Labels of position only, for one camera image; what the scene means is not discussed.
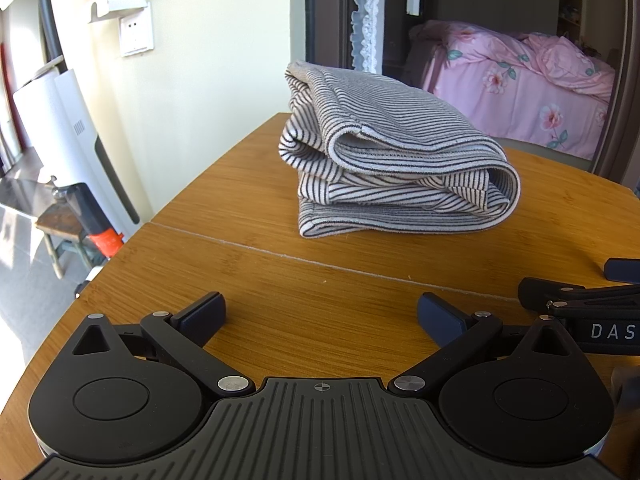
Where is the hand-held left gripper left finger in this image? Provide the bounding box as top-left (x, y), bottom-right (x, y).
top-left (74, 291), bottom-right (257, 397)

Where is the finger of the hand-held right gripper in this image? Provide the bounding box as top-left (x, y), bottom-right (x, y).
top-left (604, 258), bottom-right (640, 283)
top-left (517, 277), bottom-right (640, 318)

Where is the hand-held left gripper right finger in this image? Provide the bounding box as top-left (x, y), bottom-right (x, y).
top-left (387, 291), bottom-right (568, 397)

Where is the grey striped garment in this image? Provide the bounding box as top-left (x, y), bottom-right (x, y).
top-left (277, 60), bottom-right (522, 238)

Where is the wooden stool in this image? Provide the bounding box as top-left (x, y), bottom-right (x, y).
top-left (36, 202), bottom-right (96, 281)

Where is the white upright floor washer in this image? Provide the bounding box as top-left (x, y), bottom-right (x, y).
top-left (12, 67), bottom-right (143, 261)

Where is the bedroom bookshelf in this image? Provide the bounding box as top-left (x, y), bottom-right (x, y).
top-left (557, 0), bottom-right (586, 43)

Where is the white lace curtain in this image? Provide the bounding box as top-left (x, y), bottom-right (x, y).
top-left (350, 0), bottom-right (383, 73)

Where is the grey bed frame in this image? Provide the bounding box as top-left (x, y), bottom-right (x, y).
top-left (492, 137), bottom-right (596, 173)

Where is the white wall socket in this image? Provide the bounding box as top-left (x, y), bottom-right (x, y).
top-left (119, 7), bottom-right (155, 58)

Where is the dark brown door frame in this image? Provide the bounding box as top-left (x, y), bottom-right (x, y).
top-left (304, 0), bottom-right (640, 181)

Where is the black hose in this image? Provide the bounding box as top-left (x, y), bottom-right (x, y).
top-left (34, 0), bottom-right (68, 71)

